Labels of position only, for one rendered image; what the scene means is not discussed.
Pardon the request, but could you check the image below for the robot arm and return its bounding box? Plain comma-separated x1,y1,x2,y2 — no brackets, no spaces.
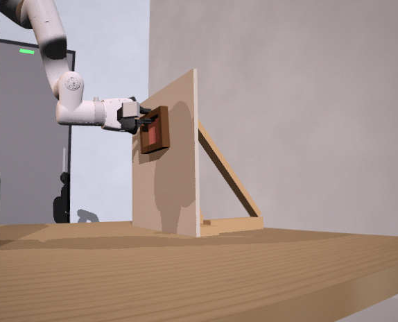
0,0,140,126

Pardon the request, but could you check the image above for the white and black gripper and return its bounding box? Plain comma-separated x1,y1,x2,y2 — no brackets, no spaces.
101,96,155,135

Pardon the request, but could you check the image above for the beige flat board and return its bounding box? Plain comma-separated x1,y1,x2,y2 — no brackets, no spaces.
132,69,200,237

